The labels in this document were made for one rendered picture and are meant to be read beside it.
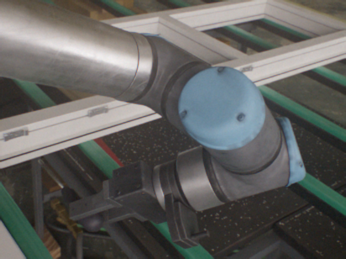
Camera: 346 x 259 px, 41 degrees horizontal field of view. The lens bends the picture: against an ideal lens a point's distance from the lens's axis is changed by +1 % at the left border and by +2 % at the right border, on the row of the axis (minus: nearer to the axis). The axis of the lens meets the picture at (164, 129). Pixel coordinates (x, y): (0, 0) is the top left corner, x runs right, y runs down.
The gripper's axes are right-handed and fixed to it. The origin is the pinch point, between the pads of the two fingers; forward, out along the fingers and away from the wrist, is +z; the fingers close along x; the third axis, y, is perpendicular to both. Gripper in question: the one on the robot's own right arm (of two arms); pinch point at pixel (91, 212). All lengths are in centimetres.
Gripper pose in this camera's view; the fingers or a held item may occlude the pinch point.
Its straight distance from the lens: 75.7
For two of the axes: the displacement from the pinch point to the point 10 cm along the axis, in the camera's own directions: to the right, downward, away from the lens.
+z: -8.8, 3.3, 3.3
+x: -4.5, -4.4, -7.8
